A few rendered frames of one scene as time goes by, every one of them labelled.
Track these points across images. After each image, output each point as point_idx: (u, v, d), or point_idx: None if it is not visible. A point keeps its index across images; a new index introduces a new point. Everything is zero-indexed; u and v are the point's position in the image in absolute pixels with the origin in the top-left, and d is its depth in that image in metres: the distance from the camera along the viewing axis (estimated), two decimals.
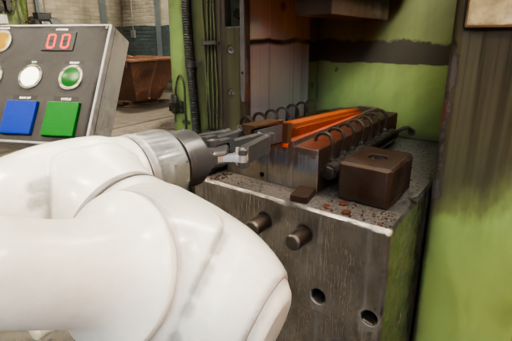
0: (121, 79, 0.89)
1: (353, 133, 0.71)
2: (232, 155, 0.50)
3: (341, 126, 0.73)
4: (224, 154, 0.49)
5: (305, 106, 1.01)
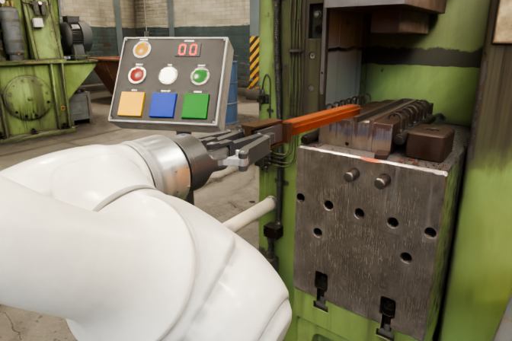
0: (230, 78, 1.20)
1: (411, 115, 1.02)
2: (232, 158, 0.50)
3: None
4: (224, 157, 0.49)
5: (361, 98, 1.32)
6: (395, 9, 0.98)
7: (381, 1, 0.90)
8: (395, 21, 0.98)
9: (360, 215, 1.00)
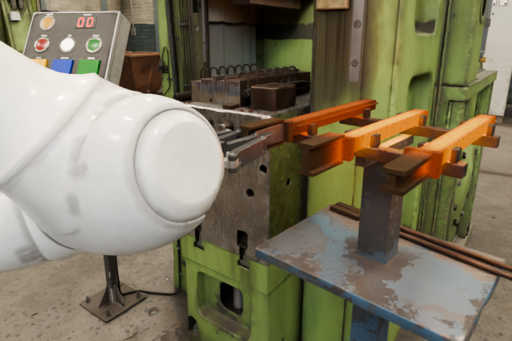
0: (126, 47, 1.37)
1: (265, 75, 1.19)
2: None
3: (259, 71, 1.20)
4: None
5: (250, 68, 1.48)
6: None
7: None
8: None
9: None
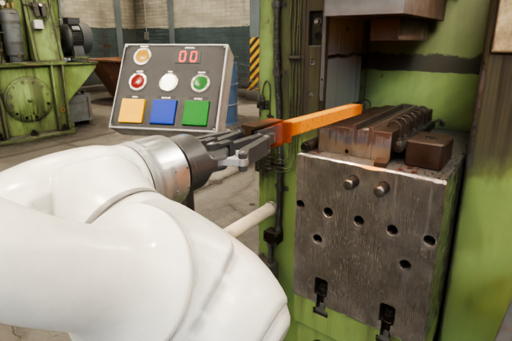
0: (230, 84, 1.21)
1: (410, 122, 1.03)
2: (232, 159, 0.50)
3: (401, 118, 1.04)
4: (224, 157, 0.49)
5: (361, 104, 1.32)
6: (394, 17, 0.98)
7: (380, 11, 0.90)
8: (395, 30, 0.99)
9: (360, 221, 1.01)
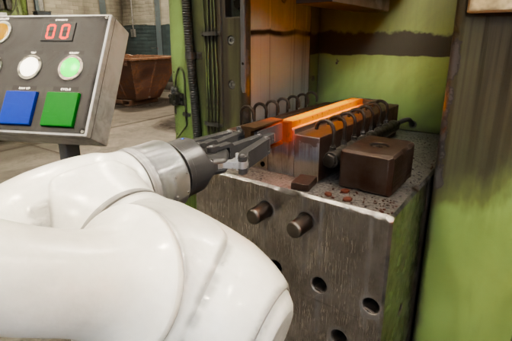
0: (121, 70, 0.89)
1: (353, 122, 0.71)
2: (232, 162, 0.50)
3: (342, 116, 0.72)
4: (224, 160, 0.50)
5: (305, 98, 1.00)
6: None
7: None
8: None
9: (279, 267, 0.69)
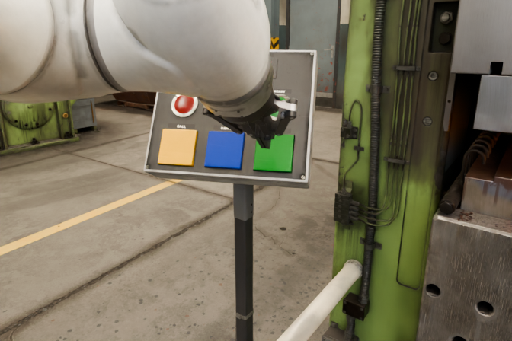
0: (315, 106, 0.85)
1: None
2: (285, 102, 0.49)
3: None
4: (279, 97, 0.49)
5: None
6: None
7: None
8: None
9: None
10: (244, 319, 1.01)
